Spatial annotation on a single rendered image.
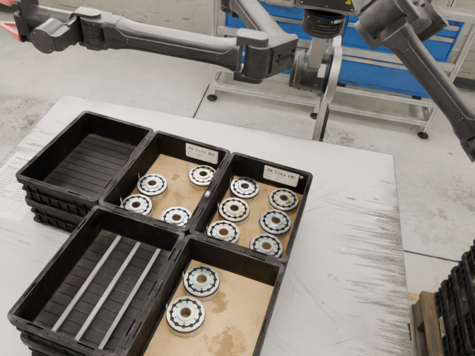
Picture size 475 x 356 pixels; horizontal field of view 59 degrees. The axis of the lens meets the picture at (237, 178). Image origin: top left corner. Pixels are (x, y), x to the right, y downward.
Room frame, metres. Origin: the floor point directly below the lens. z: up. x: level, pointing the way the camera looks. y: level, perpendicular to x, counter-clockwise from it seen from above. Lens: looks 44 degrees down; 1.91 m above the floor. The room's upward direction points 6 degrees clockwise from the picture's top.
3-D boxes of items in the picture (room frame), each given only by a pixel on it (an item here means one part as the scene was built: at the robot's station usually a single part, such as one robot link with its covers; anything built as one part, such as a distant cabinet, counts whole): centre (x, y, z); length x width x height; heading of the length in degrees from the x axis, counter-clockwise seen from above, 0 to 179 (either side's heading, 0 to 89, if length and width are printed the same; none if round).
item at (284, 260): (0.92, -0.07, 0.92); 0.40 x 0.30 x 0.02; 165
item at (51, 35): (0.88, 0.41, 1.45); 0.12 x 0.11 x 0.09; 81
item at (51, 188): (1.07, 0.51, 0.92); 0.40 x 0.30 x 0.02; 165
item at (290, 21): (2.81, -0.16, 0.60); 0.72 x 0.03 x 0.56; 83
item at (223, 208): (0.94, 0.00, 0.86); 0.10 x 0.10 x 0.01
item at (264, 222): (0.90, -0.14, 0.86); 0.10 x 0.10 x 0.01
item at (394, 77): (2.71, -0.95, 0.60); 0.72 x 0.03 x 0.56; 83
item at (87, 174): (1.07, 0.51, 0.87); 0.40 x 0.30 x 0.11; 165
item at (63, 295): (0.61, 0.32, 0.87); 0.40 x 0.30 x 0.11; 165
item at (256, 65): (1.06, 0.02, 1.45); 0.45 x 0.14 x 0.10; 22
